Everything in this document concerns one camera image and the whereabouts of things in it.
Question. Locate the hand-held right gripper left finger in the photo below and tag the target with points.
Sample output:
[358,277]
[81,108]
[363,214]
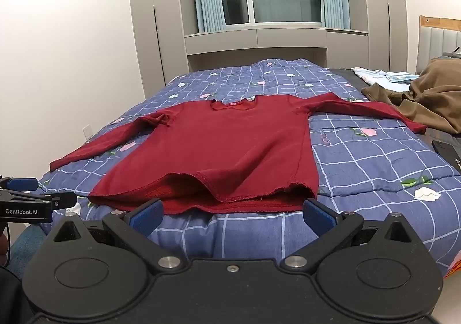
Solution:
[147,217]

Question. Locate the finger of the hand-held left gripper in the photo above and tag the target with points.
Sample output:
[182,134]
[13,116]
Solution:
[22,184]
[65,200]

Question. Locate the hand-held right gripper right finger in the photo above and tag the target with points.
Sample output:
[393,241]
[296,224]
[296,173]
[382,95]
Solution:
[317,217]

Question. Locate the red long-sleeve shirt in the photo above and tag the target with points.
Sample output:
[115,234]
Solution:
[223,144]

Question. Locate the blue checked floral quilt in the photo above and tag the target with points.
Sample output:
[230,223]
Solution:
[360,158]

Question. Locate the dark grey bed sheet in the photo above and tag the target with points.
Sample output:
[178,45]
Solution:
[342,75]

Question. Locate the flat black device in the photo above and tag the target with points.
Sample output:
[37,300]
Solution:
[448,153]

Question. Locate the light blue patterned garment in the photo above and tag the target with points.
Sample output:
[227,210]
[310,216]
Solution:
[381,75]

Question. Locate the brown blanket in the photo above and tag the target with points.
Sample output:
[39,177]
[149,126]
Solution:
[432,93]

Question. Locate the beige window cabinet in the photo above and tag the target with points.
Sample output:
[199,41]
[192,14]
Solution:
[252,41]

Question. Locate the beige wardrobe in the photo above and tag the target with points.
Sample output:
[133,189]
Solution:
[385,10]
[158,21]

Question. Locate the grey cloth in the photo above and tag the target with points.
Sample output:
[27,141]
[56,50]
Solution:
[452,55]

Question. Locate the wooden padded headboard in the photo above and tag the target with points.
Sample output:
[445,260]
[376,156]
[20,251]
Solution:
[439,39]

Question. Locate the white wall outlet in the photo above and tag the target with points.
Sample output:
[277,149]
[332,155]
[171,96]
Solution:
[85,132]

